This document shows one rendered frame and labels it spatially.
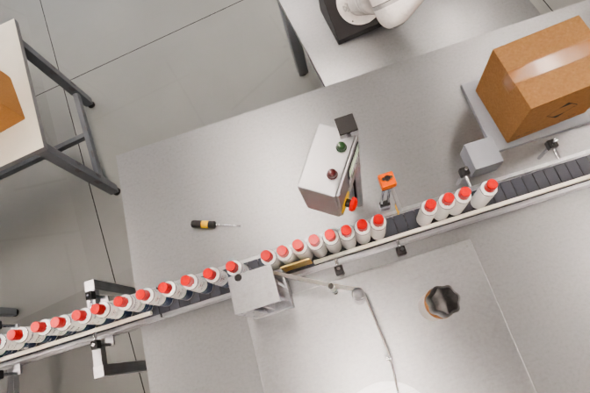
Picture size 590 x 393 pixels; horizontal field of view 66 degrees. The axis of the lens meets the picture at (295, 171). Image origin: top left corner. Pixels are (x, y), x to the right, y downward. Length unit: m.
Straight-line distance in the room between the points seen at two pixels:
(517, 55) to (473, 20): 0.47
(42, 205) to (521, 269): 2.67
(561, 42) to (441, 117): 0.46
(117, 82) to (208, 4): 0.82
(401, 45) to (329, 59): 0.30
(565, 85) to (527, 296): 0.68
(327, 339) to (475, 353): 0.46
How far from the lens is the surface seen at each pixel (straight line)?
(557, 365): 1.74
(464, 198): 1.50
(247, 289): 1.38
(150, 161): 1.97
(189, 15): 3.43
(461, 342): 1.62
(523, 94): 1.61
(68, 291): 3.01
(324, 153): 1.08
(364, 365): 1.60
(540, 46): 1.72
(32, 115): 2.46
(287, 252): 1.45
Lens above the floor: 2.48
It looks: 68 degrees down
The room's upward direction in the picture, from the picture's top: 25 degrees counter-clockwise
